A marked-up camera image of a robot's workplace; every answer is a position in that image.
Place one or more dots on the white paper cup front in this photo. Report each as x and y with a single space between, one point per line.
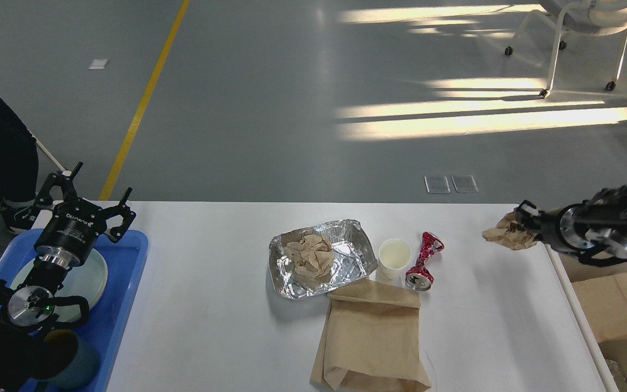
394 256

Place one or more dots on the crumpled brown paper napkin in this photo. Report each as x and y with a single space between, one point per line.
312 255

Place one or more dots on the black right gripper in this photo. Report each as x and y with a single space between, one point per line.
547 223

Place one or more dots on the blue plastic tray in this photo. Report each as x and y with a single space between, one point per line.
104 330

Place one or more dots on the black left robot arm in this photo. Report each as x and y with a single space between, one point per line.
34 308

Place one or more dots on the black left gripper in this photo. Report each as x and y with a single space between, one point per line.
71 231

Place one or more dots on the white chair on casters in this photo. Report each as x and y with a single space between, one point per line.
594 18

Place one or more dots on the crushed red soda can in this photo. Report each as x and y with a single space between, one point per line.
418 277

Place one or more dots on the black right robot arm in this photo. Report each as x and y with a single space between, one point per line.
593 231

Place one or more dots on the large brown paper bag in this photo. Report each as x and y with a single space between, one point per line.
371 340

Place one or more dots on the light green plate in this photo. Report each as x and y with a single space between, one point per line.
88 280

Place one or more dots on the seated person in black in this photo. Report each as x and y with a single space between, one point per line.
18 172

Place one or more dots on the aluminium foil tray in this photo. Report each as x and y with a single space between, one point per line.
354 259

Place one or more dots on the small brown paper bag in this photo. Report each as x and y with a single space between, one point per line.
604 302

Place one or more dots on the small grey floor plate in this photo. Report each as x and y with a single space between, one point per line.
437 185

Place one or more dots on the dark teal mug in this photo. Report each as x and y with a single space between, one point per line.
68 362

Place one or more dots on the white chair leg left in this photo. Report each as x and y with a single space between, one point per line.
49 155

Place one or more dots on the brown paper ball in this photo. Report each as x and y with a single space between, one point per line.
510 234

